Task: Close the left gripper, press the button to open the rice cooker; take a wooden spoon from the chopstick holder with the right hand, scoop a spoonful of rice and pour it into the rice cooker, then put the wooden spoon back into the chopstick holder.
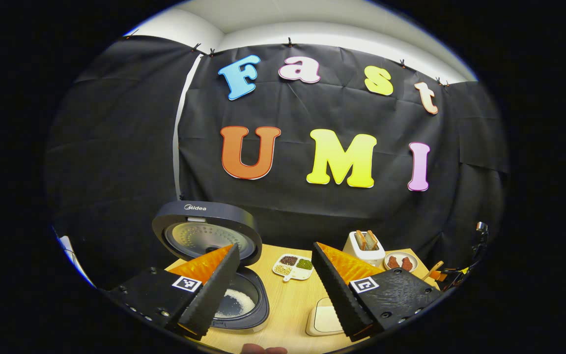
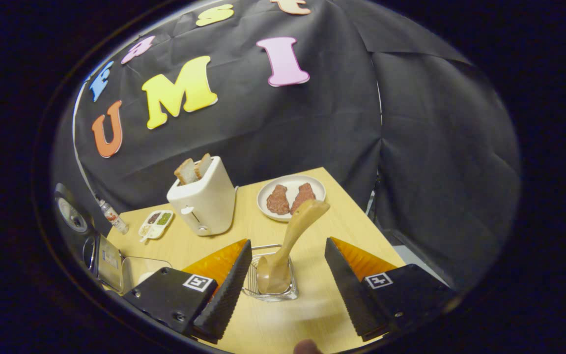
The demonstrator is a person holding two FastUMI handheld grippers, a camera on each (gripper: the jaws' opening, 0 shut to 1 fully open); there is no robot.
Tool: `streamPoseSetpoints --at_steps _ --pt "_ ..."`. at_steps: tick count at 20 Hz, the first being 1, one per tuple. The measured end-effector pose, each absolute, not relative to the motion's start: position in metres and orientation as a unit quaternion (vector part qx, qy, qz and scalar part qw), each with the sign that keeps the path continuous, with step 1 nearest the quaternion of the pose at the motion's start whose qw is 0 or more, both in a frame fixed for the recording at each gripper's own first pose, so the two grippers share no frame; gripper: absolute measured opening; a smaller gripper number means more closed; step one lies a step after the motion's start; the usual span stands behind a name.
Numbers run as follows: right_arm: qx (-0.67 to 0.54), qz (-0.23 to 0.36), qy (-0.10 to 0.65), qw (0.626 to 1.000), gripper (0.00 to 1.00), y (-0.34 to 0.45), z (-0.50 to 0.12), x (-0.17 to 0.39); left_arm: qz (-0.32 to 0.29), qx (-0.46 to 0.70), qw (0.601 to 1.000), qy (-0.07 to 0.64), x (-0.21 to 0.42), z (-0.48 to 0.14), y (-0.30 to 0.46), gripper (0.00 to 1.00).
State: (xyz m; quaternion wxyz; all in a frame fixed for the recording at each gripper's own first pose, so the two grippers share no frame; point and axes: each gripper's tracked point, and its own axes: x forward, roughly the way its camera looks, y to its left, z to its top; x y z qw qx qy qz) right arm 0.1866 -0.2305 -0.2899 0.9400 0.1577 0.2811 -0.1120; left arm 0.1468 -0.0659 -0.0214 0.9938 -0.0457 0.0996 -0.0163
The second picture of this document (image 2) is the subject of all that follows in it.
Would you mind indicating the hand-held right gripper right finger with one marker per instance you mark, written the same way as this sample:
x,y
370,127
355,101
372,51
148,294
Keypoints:
x,y
349,287

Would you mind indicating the white round plate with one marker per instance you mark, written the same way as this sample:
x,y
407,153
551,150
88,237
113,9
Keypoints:
x,y
290,181

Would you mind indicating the clear container of rice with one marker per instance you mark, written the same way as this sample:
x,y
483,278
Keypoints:
x,y
145,276

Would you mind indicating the white sectioned bean dish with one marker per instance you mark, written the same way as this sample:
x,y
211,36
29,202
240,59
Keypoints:
x,y
156,223

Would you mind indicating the wooden spoon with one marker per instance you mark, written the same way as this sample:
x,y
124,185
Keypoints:
x,y
295,231

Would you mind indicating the toast slice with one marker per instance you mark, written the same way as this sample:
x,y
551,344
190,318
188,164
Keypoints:
x,y
203,164
184,172

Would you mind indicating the brown meat piece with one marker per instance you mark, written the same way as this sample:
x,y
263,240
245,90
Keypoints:
x,y
303,194
278,200

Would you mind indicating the black backdrop cloth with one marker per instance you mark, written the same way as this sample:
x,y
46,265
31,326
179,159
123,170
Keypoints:
x,y
312,123

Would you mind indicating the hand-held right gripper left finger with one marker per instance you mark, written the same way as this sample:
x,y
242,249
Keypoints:
x,y
226,290

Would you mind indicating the white toaster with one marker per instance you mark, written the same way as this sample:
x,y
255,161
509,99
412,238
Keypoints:
x,y
209,201

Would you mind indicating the small clear bottle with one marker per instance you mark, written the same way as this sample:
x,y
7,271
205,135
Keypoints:
x,y
113,216

